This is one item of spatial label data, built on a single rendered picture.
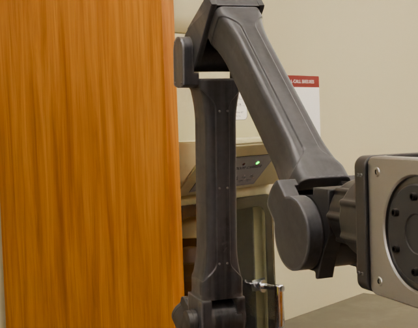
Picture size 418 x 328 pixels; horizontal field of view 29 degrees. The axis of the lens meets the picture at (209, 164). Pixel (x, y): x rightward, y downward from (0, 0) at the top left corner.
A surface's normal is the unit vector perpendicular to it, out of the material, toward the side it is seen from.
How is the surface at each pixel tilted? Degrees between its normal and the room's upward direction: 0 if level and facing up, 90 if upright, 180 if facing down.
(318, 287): 90
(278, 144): 88
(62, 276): 90
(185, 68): 94
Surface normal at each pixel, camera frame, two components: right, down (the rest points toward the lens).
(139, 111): -0.66, 0.06
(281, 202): -0.93, 0.05
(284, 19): 0.75, 0.01
